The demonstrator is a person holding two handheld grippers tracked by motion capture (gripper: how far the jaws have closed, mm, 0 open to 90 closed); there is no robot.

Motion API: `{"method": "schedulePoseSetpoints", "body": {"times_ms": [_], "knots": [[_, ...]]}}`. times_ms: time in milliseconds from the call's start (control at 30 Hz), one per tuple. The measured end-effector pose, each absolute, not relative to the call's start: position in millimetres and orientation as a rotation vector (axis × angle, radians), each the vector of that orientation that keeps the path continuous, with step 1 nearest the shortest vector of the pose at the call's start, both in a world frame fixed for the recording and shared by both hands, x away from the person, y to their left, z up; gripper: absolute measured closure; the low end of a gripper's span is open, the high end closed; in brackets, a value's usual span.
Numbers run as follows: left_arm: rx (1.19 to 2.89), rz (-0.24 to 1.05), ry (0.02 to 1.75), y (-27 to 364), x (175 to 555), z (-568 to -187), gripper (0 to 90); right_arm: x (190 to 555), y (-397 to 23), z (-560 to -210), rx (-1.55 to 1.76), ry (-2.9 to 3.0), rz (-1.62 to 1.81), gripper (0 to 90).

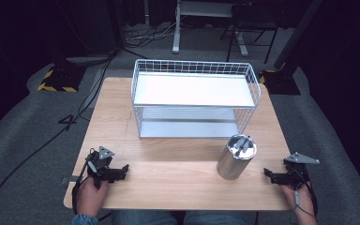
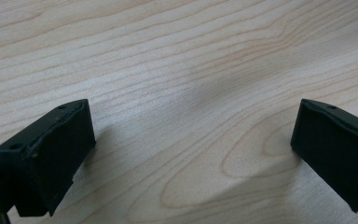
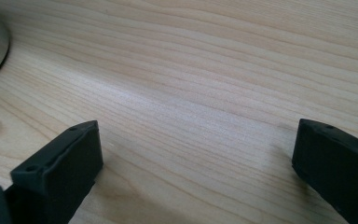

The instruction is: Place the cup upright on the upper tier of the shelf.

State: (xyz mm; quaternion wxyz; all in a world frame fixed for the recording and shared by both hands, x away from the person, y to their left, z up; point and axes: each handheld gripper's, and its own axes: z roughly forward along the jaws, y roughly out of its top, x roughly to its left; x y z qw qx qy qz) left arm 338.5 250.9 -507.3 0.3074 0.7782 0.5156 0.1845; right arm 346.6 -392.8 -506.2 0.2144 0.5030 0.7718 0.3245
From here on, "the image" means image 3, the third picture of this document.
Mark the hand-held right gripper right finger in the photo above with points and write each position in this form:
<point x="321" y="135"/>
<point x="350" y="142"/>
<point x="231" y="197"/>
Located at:
<point x="338" y="168"/>

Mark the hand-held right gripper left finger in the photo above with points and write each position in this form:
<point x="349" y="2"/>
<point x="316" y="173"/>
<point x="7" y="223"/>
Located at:
<point x="59" y="168"/>

